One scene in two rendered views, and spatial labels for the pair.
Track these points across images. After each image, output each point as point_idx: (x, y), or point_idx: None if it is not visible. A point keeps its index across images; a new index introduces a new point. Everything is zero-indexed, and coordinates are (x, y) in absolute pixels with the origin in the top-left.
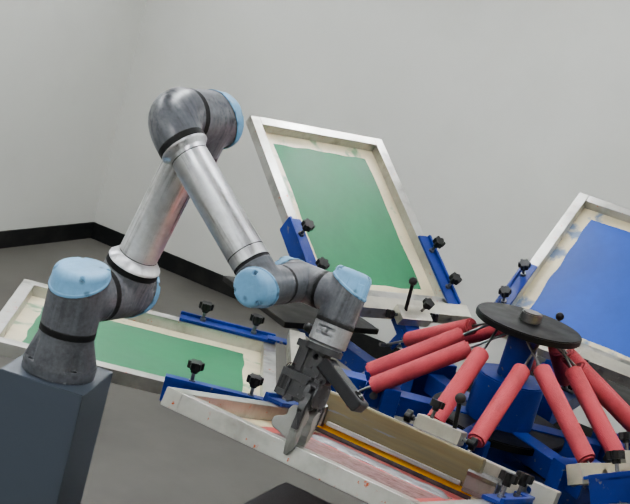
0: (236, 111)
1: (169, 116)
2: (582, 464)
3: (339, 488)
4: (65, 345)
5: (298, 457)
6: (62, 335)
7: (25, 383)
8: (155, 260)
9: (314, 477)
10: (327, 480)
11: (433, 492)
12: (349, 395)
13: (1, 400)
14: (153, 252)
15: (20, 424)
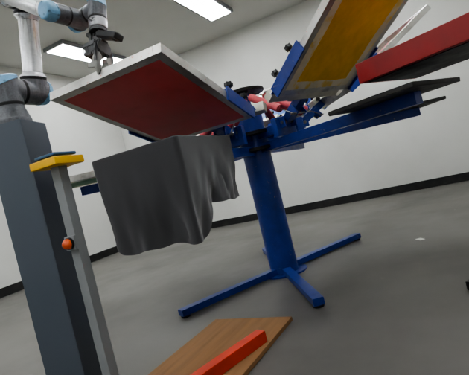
0: None
1: None
2: (268, 90)
3: (123, 68)
4: (6, 106)
5: (103, 71)
6: (3, 103)
7: None
8: (39, 68)
9: (112, 72)
10: (117, 69)
11: None
12: (110, 33)
13: None
14: (34, 64)
15: (2, 147)
